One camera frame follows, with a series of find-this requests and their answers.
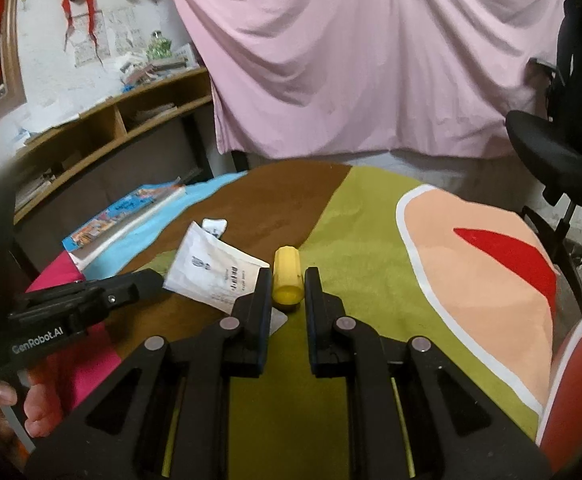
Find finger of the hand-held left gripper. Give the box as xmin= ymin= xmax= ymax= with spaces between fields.
xmin=106 ymin=268 xmax=166 ymax=307

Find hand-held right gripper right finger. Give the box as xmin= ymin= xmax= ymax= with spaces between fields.
xmin=303 ymin=266 xmax=554 ymax=480

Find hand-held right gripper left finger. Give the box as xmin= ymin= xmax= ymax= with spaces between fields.
xmin=25 ymin=266 xmax=274 ymax=480

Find yellow plastic cylinder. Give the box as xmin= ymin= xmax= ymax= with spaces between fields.
xmin=272 ymin=246 xmax=304 ymax=310

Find white paper packet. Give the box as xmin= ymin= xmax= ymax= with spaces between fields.
xmin=163 ymin=221 xmax=270 ymax=313

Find person's left hand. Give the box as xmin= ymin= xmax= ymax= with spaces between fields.
xmin=0 ymin=375 xmax=64 ymax=443

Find clear plastic scrap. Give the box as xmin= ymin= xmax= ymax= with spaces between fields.
xmin=268 ymin=307 xmax=289 ymax=336

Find colourful children's book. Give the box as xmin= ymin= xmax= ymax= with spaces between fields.
xmin=62 ymin=182 xmax=186 ymax=271

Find small white crumpled paper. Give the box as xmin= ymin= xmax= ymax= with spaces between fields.
xmin=201 ymin=217 xmax=228 ymax=238

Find colourful patchwork blanket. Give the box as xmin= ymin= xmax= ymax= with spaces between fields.
xmin=23 ymin=160 xmax=562 ymax=480

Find stack of newspapers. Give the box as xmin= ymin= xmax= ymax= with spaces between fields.
xmin=15 ymin=165 xmax=62 ymax=211

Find wooden shelf unit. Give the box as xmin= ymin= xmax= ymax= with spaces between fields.
xmin=1 ymin=66 xmax=216 ymax=271

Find loose shelf papers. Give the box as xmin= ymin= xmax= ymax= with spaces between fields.
xmin=131 ymin=102 xmax=179 ymax=123

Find white blue paper box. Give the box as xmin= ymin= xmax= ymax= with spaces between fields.
xmin=13 ymin=127 xmax=42 ymax=148

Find stack of books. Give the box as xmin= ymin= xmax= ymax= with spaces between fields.
xmin=121 ymin=52 xmax=202 ymax=86

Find glass candy jar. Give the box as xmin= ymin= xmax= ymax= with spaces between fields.
xmin=146 ymin=31 xmax=172 ymax=58

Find pink hanging sheet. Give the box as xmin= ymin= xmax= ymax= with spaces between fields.
xmin=161 ymin=0 xmax=576 ymax=158

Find black office chair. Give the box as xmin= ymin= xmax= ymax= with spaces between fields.
xmin=506 ymin=57 xmax=582 ymax=311

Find paper wall calendar sheets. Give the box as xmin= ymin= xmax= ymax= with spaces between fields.
xmin=73 ymin=7 xmax=144 ymax=66

